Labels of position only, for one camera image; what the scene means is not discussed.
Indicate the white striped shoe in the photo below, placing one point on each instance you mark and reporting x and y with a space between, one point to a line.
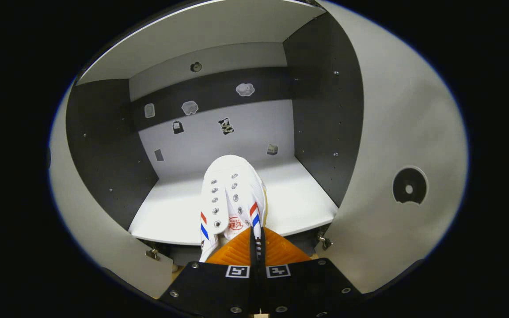
237 176

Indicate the white shoe cabinet door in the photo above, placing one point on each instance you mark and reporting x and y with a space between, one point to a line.
95 229
396 123

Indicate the white grey shoe cabinet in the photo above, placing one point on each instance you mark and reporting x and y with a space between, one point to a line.
245 141

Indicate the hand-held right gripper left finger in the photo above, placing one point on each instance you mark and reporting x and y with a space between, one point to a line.
210 287

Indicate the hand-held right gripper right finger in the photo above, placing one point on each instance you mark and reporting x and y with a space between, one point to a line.
307 287

